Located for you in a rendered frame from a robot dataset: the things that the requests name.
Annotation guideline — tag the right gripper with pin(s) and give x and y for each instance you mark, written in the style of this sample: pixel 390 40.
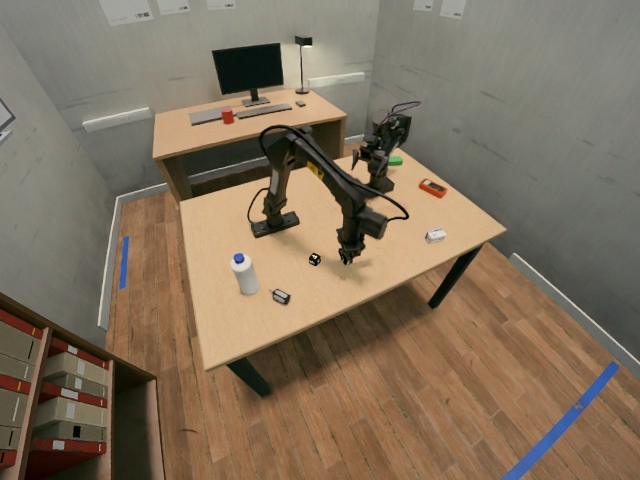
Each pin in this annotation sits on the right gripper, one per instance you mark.
pixel 350 242

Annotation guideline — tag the white bottle with blue cap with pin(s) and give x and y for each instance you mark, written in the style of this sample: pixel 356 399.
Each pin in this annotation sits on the white bottle with blue cap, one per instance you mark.
pixel 245 274

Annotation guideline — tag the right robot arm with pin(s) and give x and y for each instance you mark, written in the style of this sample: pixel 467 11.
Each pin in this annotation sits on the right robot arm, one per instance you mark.
pixel 349 197

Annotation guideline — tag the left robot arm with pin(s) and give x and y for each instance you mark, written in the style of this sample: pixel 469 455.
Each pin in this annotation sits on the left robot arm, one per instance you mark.
pixel 391 139

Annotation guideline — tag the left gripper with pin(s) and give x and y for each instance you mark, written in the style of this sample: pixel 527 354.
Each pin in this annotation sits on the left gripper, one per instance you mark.
pixel 375 152

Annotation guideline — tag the small white and blue box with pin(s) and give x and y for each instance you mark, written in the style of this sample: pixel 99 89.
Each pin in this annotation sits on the small white and blue box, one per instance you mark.
pixel 435 236

